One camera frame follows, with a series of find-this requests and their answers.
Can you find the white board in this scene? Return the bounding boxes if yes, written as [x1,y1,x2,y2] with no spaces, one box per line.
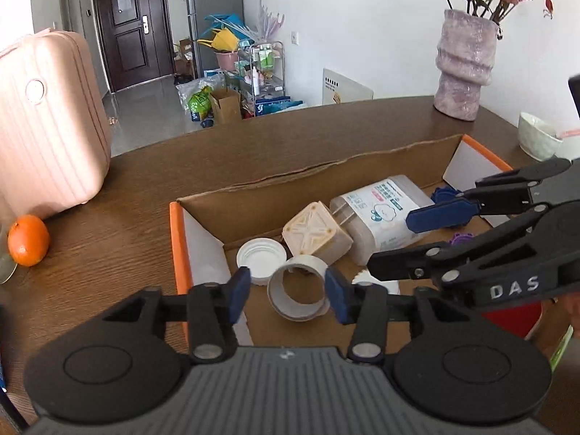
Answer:
[323,68,374,106]

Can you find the white fluted cap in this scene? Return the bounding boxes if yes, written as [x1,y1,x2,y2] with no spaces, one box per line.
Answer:
[352,269,400,295]

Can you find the small brown cardboard box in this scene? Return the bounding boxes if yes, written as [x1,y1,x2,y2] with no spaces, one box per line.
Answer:
[209,88,243,125]

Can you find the white ceramic bowl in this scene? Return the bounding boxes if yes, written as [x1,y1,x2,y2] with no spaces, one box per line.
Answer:
[518,112,564,161]

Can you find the metal storage rack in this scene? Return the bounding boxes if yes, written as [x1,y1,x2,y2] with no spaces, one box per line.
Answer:
[236,41,286,114]

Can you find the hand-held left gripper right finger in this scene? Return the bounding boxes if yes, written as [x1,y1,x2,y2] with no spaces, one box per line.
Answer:
[324,266,474,364]

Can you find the dark brown door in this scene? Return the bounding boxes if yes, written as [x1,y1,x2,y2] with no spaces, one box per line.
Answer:
[91,0,175,92]

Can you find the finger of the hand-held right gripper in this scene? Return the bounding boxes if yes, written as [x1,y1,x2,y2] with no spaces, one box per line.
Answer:
[405,158,572,233]
[367,204,550,287]

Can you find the beige square block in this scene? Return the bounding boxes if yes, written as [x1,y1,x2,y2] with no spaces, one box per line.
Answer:
[282,200,354,266]

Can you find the blue ribbed lid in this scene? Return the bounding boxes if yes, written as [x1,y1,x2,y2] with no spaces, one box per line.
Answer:
[430,185,465,204]

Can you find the green plastic bag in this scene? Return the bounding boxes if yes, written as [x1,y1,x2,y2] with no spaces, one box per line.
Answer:
[177,79,225,123]

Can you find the white screw lid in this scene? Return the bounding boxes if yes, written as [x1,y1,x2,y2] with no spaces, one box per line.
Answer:
[236,238,287,286]

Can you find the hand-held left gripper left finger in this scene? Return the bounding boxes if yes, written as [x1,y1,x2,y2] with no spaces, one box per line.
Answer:
[102,266,252,363]

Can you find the orange fruit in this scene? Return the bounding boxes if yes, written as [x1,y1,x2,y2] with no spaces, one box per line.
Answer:
[8,214,50,267]

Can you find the pink suitcase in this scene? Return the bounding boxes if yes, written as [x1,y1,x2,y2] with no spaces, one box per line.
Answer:
[0,28,112,220]

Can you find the blue white tissue pack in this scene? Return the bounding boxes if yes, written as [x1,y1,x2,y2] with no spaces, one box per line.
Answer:
[254,95,309,116]

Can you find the green packet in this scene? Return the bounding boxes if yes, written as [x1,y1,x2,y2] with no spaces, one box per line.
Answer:
[548,324,575,372]

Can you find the white tape roll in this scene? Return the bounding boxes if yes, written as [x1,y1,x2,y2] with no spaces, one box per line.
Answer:
[267,255,331,322]

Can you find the pink textured vase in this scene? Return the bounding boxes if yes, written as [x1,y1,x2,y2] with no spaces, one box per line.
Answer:
[434,9,499,121]

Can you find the pale pink decorative twigs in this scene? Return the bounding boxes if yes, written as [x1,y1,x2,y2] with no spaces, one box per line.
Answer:
[247,0,286,44]

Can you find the clear cotton swab box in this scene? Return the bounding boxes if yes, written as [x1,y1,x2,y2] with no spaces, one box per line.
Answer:
[329,174,438,266]

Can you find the pink basin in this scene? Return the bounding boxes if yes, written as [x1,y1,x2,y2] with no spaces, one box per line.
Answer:
[215,50,241,72]

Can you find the red cardboard box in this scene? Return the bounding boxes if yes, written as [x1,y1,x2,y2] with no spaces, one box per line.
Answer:
[169,133,544,347]

